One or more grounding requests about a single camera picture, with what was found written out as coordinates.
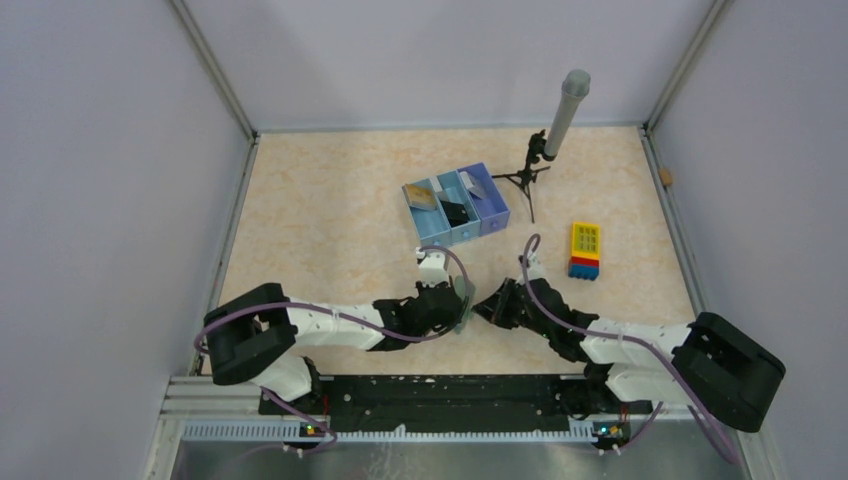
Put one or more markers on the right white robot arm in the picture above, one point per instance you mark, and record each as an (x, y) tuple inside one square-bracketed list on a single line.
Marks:
[(708, 364)]

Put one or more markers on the purple card tray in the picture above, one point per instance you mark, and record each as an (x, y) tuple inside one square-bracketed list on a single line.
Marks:
[(493, 211)]

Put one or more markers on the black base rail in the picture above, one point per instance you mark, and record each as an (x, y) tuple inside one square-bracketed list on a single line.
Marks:
[(462, 403)]

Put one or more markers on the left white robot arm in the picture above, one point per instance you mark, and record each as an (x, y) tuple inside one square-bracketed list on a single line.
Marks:
[(250, 339)]

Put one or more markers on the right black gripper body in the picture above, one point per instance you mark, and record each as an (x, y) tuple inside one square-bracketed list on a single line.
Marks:
[(510, 309)]

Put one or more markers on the light blue card tray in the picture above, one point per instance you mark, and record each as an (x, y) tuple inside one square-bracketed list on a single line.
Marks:
[(431, 227)]

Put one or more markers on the coloured toy brick block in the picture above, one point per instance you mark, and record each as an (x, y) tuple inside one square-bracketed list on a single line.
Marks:
[(585, 251)]

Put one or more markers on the green leather card holder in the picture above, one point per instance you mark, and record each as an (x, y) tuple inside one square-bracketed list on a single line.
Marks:
[(465, 289)]

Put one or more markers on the grey cylinder on tripod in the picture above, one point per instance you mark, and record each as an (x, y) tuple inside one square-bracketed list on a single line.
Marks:
[(575, 87)]

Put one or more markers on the small brown wall piece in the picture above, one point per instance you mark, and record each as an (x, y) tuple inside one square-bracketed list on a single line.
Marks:
[(665, 177)]

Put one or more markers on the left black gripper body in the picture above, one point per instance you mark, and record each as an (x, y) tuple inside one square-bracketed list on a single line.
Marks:
[(450, 321)]

